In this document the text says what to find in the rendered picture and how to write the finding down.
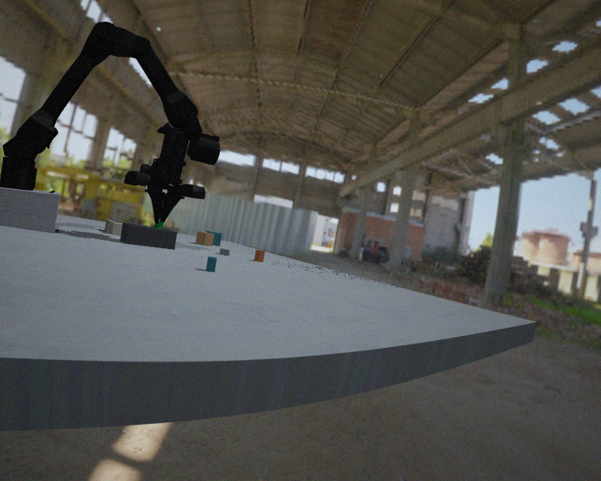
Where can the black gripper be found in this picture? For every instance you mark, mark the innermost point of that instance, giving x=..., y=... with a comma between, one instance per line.
x=168, y=171

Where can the brown cube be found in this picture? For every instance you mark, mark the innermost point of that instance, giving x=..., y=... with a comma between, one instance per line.
x=204, y=238

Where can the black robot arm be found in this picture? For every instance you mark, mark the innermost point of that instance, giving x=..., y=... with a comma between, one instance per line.
x=105, y=39

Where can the teal cube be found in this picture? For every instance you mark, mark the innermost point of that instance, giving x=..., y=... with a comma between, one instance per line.
x=217, y=238

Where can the teal rectangular block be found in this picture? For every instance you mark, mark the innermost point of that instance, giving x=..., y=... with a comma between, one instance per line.
x=211, y=264

